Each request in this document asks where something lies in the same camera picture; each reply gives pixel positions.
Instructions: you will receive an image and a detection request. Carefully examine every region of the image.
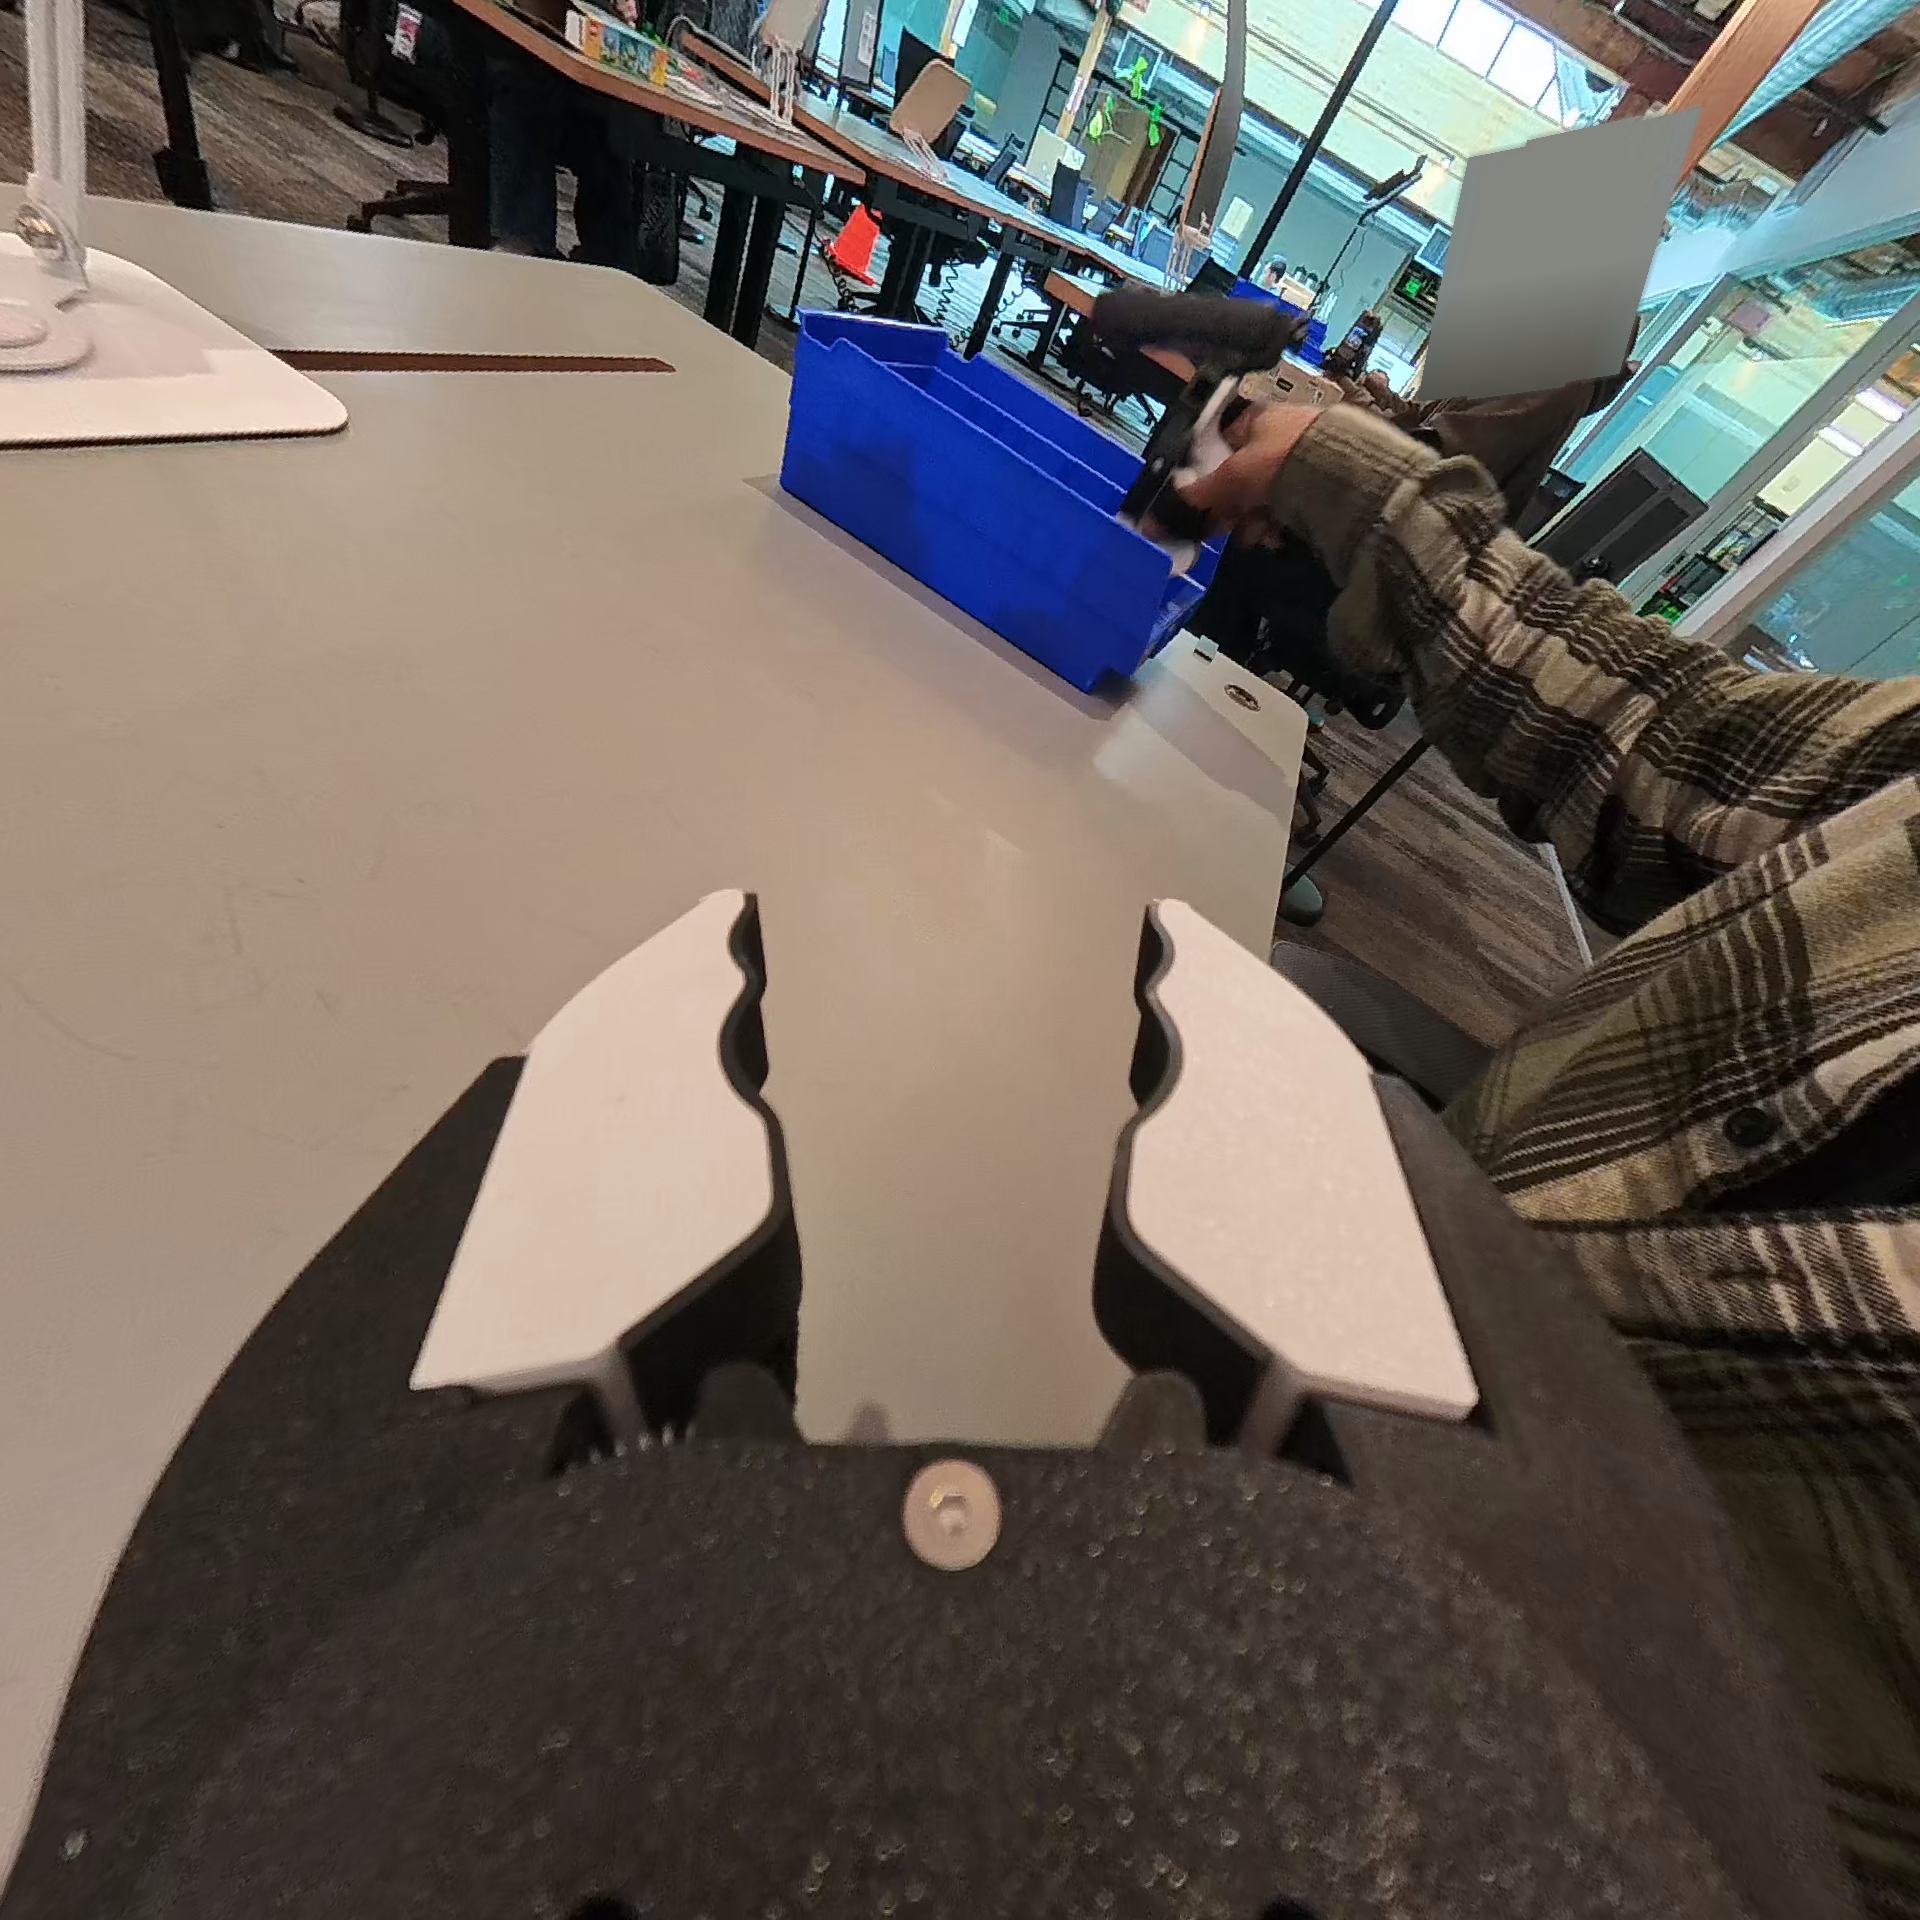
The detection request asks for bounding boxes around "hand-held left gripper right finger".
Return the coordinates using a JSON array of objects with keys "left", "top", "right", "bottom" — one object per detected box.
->
[{"left": 1092, "top": 901, "right": 1481, "bottom": 1452}]

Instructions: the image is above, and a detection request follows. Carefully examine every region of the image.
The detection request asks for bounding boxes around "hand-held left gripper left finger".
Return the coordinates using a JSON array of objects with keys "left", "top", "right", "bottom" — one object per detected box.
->
[{"left": 410, "top": 890, "right": 800, "bottom": 1450}]

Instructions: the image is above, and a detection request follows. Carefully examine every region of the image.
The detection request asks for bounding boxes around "white document stand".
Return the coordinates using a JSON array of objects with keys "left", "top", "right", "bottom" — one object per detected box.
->
[{"left": 0, "top": 0, "right": 350, "bottom": 447}]

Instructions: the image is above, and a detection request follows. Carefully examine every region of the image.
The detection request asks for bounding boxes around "black office chair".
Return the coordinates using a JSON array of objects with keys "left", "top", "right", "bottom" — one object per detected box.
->
[{"left": 1272, "top": 936, "right": 1497, "bottom": 1107}]

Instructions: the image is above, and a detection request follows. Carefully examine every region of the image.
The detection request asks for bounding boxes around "black floor stand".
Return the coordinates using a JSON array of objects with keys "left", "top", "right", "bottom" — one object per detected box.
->
[{"left": 1276, "top": 732, "right": 1434, "bottom": 928}]

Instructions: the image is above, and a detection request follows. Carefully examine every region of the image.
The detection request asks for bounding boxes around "blue plastic bin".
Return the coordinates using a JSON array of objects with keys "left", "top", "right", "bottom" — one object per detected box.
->
[{"left": 779, "top": 307, "right": 1227, "bottom": 698}]

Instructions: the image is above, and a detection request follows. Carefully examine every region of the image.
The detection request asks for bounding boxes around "brown background table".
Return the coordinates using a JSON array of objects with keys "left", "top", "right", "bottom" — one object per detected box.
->
[{"left": 450, "top": 0, "right": 1202, "bottom": 355}]

